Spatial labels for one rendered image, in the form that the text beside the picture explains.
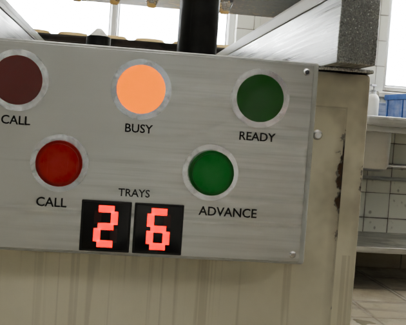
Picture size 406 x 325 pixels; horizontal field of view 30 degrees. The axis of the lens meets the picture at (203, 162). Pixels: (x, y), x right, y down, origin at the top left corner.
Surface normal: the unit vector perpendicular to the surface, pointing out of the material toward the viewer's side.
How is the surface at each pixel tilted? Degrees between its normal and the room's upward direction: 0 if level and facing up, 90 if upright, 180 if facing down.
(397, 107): 91
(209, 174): 90
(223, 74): 90
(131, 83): 90
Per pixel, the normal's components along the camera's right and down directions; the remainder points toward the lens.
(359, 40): 0.11, 0.06
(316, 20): -0.99, -0.07
